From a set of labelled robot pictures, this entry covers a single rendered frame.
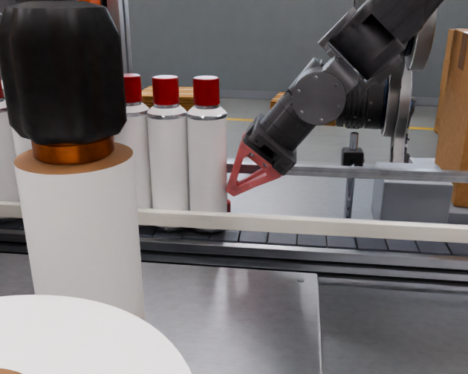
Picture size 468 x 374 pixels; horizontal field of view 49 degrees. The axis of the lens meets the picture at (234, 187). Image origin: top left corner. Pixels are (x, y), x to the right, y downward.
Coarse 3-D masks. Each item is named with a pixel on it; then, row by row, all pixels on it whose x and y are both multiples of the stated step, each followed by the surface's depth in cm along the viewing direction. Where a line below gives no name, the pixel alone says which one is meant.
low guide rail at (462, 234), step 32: (160, 224) 68; (192, 224) 67; (224, 224) 66; (256, 224) 66; (288, 224) 65; (320, 224) 65; (352, 224) 64; (384, 224) 64; (416, 224) 64; (448, 224) 64
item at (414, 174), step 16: (320, 176) 70; (336, 176) 70; (352, 176) 69; (368, 176) 69; (384, 176) 69; (400, 176) 69; (416, 176) 68; (432, 176) 68; (448, 176) 68; (464, 176) 67
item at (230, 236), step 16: (0, 224) 72; (16, 224) 72; (208, 240) 68; (224, 240) 67; (240, 240) 67; (256, 240) 67; (272, 240) 67; (288, 240) 67; (304, 240) 67; (320, 240) 67; (336, 240) 67; (352, 240) 67; (368, 240) 67; (384, 240) 67; (400, 240) 67; (416, 240) 67
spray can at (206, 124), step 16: (208, 80) 63; (208, 96) 63; (192, 112) 64; (208, 112) 64; (224, 112) 65; (192, 128) 64; (208, 128) 64; (224, 128) 65; (192, 144) 65; (208, 144) 65; (224, 144) 66; (192, 160) 66; (208, 160) 65; (224, 160) 67; (192, 176) 67; (208, 176) 66; (224, 176) 68; (192, 192) 68; (208, 192) 67; (224, 192) 68; (192, 208) 69; (208, 208) 68; (224, 208) 69
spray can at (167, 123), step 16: (160, 80) 63; (176, 80) 64; (160, 96) 64; (176, 96) 65; (160, 112) 64; (176, 112) 64; (160, 128) 64; (176, 128) 65; (160, 144) 65; (176, 144) 65; (160, 160) 66; (176, 160) 66; (160, 176) 67; (176, 176) 67; (160, 192) 68; (176, 192) 68; (160, 208) 68; (176, 208) 68
